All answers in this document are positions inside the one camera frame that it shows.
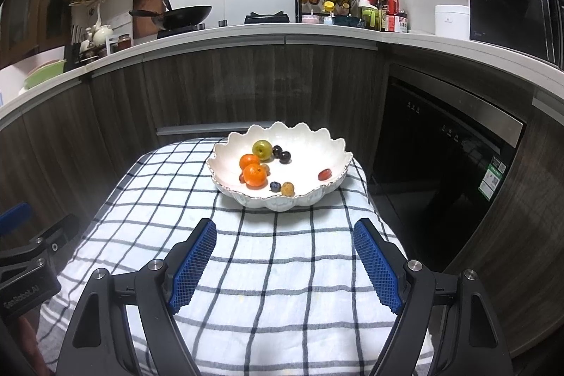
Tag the black built-in dishwasher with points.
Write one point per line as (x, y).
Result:
(432, 164)

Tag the black wok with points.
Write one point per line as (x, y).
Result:
(189, 15)

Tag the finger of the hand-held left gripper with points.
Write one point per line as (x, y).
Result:
(15, 215)
(57, 233)

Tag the dark cherry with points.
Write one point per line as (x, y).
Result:
(276, 150)
(285, 157)

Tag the black stove burner grate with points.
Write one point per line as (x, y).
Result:
(266, 18)
(180, 31)

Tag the black microwave oven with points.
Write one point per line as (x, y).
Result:
(511, 19)

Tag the green plastic basin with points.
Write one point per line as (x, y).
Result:
(44, 74)

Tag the blueberry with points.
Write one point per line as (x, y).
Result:
(275, 185)

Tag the dark wood lower cabinets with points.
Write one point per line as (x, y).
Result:
(220, 85)

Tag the white teapot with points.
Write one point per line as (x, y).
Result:
(102, 34)

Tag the pink small bowl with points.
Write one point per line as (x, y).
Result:
(310, 19)

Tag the dark teal dish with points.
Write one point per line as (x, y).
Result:
(350, 22)

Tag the green plum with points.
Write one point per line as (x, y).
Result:
(261, 149)

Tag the glass jar red content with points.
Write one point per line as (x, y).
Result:
(124, 42)

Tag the dark knife rack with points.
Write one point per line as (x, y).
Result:
(73, 56)

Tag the green plastic pitcher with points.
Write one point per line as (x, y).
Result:
(371, 17)

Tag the small blue white pot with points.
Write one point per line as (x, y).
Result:
(328, 20)

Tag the small tan round fruit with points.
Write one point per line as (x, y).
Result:
(287, 188)

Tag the white rice cooker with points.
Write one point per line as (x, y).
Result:
(451, 23)

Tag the orange mandarin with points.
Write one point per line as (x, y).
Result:
(254, 177)
(248, 160)

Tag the dark soy sauce bottle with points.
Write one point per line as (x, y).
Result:
(384, 17)

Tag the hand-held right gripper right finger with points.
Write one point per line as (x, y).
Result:
(378, 266)

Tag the white scalloped bowl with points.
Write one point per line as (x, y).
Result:
(304, 160)

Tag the tall red bottle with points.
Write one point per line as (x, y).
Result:
(395, 1)

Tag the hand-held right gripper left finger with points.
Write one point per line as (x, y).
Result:
(194, 266)

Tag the person's left hand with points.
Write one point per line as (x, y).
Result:
(28, 332)

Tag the white checked cloth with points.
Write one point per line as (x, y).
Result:
(264, 248)

